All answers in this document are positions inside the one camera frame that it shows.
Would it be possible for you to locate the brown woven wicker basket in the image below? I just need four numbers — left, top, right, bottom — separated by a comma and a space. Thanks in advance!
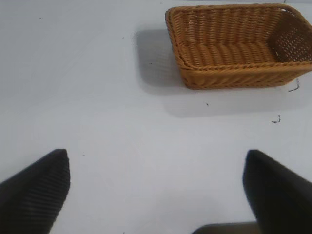
165, 3, 312, 90

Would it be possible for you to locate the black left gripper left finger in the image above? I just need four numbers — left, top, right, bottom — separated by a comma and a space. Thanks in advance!
0, 149, 72, 234

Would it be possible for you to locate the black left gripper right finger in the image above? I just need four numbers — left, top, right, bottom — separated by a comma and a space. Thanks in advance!
242, 149, 312, 234

